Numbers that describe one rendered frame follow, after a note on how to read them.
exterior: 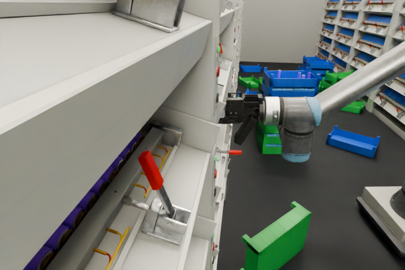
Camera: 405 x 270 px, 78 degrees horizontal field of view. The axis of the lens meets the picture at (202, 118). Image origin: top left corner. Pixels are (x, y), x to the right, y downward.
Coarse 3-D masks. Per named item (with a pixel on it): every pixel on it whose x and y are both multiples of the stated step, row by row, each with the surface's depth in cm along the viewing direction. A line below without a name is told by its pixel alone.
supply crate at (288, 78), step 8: (264, 72) 168; (272, 72) 170; (288, 72) 170; (296, 72) 170; (304, 72) 170; (272, 80) 152; (280, 80) 152; (288, 80) 152; (296, 80) 152; (304, 80) 152; (312, 80) 152
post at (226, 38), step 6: (234, 12) 98; (228, 24) 97; (228, 30) 98; (222, 36) 99; (228, 36) 99; (222, 42) 100; (228, 42) 100; (228, 78) 106; (228, 84) 107; (228, 90) 108; (228, 126) 115; (228, 132) 118
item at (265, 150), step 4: (260, 144) 178; (264, 144) 171; (260, 148) 178; (264, 148) 172; (268, 148) 172; (272, 148) 172; (276, 148) 172; (280, 148) 172; (264, 152) 174; (268, 152) 174; (272, 152) 174; (276, 152) 173; (280, 152) 173
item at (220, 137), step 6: (222, 126) 91; (222, 132) 87; (216, 138) 82; (222, 138) 83; (216, 144) 79; (222, 144) 80; (222, 150) 77; (216, 162) 70; (216, 168) 68; (216, 180) 63; (216, 186) 54; (216, 192) 55; (216, 198) 55
